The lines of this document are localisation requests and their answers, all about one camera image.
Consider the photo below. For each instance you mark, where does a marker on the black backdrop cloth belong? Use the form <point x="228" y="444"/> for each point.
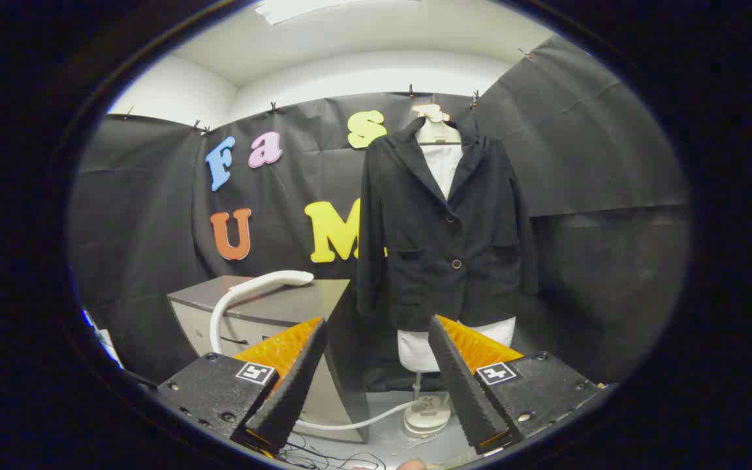
<point x="154" y="228"/>

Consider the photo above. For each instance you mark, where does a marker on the black jacket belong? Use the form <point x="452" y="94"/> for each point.
<point x="428" y="261"/>

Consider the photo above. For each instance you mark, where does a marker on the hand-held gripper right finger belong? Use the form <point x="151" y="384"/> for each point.
<point x="464" y="391"/>

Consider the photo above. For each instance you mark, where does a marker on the grey cabinet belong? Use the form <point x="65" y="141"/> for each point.
<point x="284" y="307"/>

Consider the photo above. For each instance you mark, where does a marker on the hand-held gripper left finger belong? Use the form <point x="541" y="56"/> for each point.
<point x="291" y="391"/>

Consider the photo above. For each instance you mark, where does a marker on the white clothes hanger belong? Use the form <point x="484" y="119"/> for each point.
<point x="437" y="134"/>

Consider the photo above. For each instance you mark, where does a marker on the white floor stand base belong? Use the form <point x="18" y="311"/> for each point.
<point x="425" y="421"/>

